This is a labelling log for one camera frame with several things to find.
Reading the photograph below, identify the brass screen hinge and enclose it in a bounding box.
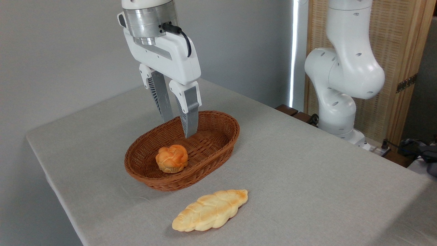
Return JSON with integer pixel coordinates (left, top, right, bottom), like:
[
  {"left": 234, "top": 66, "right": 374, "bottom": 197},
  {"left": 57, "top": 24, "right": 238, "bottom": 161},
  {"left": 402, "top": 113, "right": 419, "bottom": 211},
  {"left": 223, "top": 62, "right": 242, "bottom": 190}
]
[{"left": 396, "top": 73, "right": 418, "bottom": 93}]

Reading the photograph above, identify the brown oval wicker basket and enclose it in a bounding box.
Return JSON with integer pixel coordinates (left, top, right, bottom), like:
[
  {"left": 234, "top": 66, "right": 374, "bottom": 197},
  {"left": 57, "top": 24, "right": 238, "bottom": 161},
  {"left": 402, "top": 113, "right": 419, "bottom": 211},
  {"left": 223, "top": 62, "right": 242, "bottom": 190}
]
[{"left": 124, "top": 110, "right": 240, "bottom": 191}]

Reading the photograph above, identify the round orange bread bun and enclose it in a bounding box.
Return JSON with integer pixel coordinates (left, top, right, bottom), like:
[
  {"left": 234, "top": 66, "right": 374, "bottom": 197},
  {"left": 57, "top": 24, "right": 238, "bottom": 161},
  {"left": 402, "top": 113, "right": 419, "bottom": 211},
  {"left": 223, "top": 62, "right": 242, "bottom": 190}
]
[{"left": 155, "top": 145, "right": 188, "bottom": 174}]

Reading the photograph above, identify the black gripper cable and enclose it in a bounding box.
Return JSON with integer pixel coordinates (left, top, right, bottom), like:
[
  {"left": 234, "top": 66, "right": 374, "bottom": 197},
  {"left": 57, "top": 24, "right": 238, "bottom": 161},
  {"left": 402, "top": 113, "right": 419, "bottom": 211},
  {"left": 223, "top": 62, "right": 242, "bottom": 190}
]
[{"left": 161, "top": 22, "right": 192, "bottom": 58}]

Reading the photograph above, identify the white power strip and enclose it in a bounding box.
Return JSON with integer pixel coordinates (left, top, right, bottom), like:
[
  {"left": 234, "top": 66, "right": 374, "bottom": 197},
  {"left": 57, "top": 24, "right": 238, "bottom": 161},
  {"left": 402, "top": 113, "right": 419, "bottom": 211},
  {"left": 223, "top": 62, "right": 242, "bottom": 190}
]
[{"left": 370, "top": 143, "right": 392, "bottom": 158}]

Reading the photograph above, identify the long braided bread loaf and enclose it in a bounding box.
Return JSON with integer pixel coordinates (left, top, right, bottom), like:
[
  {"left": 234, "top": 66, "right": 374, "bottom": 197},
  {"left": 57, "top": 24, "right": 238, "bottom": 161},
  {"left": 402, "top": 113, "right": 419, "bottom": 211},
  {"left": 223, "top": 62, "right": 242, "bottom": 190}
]
[{"left": 172, "top": 189, "right": 249, "bottom": 232}]

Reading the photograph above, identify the dark brown wooden block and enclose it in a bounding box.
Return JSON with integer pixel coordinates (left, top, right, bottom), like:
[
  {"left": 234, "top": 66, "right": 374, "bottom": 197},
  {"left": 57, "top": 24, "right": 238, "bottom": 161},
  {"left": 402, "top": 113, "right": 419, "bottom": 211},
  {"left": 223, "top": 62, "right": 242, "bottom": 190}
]
[
  {"left": 275, "top": 104, "right": 299, "bottom": 117},
  {"left": 293, "top": 112, "right": 313, "bottom": 124}
]

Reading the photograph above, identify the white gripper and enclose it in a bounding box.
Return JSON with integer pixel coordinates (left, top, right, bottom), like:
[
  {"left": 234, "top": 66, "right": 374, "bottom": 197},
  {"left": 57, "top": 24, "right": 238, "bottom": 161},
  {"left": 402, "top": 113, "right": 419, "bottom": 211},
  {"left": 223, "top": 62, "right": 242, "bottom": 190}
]
[{"left": 117, "top": 12, "right": 202, "bottom": 139}]

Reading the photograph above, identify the dark cable bundle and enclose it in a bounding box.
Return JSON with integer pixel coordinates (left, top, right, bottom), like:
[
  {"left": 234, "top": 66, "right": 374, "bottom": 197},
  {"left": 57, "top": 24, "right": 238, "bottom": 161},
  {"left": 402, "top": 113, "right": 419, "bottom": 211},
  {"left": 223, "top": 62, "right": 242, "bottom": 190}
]
[{"left": 382, "top": 137, "right": 437, "bottom": 177}]

